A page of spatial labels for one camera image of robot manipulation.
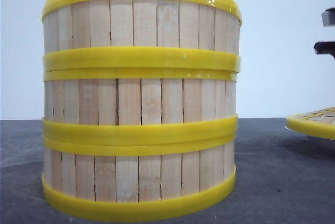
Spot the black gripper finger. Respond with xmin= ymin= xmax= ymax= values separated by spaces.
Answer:
xmin=314 ymin=41 xmax=335 ymax=58
xmin=321 ymin=9 xmax=335 ymax=27

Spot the woven bamboo steamer lid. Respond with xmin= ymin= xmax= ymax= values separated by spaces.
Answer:
xmin=286 ymin=107 xmax=334 ymax=140

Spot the bamboo steamer basket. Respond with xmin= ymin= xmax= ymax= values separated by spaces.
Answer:
xmin=42 ymin=141 xmax=236 ymax=222
xmin=42 ymin=0 xmax=242 ymax=81
xmin=42 ymin=78 xmax=237 ymax=156

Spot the white plate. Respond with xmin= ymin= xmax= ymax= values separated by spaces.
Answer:
xmin=285 ymin=126 xmax=335 ymax=145

